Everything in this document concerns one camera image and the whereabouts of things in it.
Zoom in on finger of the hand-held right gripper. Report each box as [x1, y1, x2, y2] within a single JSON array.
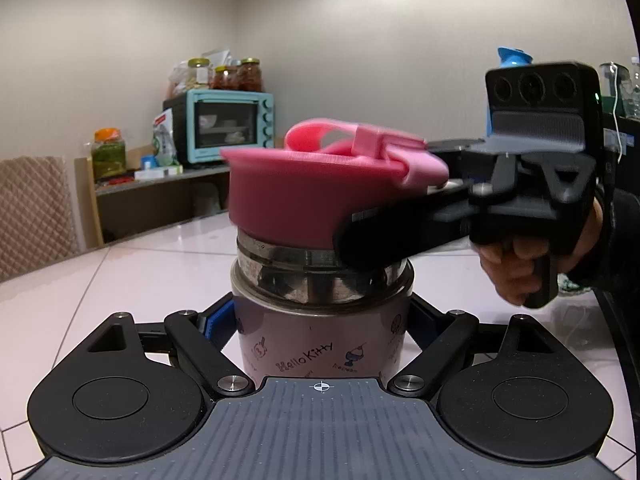
[[332, 152, 597, 271]]

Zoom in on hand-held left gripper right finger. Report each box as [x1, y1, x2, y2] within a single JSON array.
[[388, 296, 571, 399]]

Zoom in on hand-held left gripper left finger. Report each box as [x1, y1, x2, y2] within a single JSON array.
[[75, 300, 255, 399]]

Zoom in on pale pink printed bottle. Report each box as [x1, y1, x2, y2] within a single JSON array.
[[229, 229, 416, 390]]

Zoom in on pink bottle cap with strap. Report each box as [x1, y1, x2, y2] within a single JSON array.
[[220, 117, 451, 252]]

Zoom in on person's right forearm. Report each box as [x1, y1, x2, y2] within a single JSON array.
[[564, 184, 640, 293]]

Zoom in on blue plastic bottle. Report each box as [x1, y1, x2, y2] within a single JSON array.
[[484, 47, 534, 137]]

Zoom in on person's right hand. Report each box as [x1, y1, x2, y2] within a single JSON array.
[[479, 195, 602, 307]]

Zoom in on wooden shelf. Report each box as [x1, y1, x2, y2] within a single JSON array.
[[74, 156, 237, 250]]

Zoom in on white and blue box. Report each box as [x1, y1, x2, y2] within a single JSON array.
[[134, 164, 182, 182]]

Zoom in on green and white snack bag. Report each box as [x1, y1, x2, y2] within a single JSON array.
[[151, 109, 180, 167]]

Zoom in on jar with orange lid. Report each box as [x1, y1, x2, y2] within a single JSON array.
[[91, 127, 127, 182]]

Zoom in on teal toaster oven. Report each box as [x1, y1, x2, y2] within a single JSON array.
[[162, 90, 276, 167]]

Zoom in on quilted beige chair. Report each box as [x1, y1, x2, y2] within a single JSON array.
[[0, 155, 82, 282]]

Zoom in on jar with red contents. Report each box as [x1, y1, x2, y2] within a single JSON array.
[[212, 65, 239, 92], [237, 57, 264, 93]]

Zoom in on jars on top of oven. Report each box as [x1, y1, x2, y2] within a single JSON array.
[[166, 50, 233, 101]]

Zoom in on jar with yellow lid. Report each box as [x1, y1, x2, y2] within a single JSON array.
[[187, 57, 211, 92]]

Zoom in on white cable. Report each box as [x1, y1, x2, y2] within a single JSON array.
[[611, 62, 629, 163]]

